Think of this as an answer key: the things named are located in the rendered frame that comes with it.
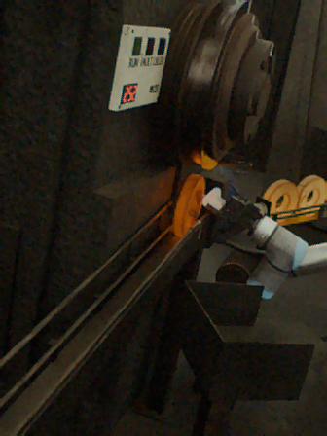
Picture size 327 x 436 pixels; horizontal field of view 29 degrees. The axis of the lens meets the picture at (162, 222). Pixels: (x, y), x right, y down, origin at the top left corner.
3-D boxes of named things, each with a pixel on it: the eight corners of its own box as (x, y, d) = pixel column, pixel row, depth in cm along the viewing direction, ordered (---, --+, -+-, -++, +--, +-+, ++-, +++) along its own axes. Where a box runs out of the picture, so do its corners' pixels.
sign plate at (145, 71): (108, 109, 140) (123, 24, 134) (150, 99, 164) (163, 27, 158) (118, 111, 139) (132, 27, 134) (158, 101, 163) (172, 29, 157)
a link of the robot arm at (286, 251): (291, 276, 193) (309, 250, 189) (257, 253, 195) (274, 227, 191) (296, 267, 202) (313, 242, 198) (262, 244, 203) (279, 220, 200)
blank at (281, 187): (264, 182, 226) (271, 185, 223) (295, 177, 234) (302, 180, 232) (257, 222, 232) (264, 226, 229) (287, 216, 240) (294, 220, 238)
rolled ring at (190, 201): (209, 171, 195) (199, 168, 196) (192, 183, 178) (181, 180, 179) (197, 228, 201) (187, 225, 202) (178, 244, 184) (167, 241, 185)
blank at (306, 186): (296, 177, 235) (302, 180, 232) (324, 173, 243) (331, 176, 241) (288, 216, 241) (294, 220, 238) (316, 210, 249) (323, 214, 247)
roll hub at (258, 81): (220, 146, 168) (244, 38, 159) (243, 133, 193) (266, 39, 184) (240, 152, 166) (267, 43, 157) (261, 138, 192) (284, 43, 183)
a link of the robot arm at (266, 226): (264, 242, 203) (258, 251, 194) (251, 234, 204) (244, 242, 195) (279, 220, 200) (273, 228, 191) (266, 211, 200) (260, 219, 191)
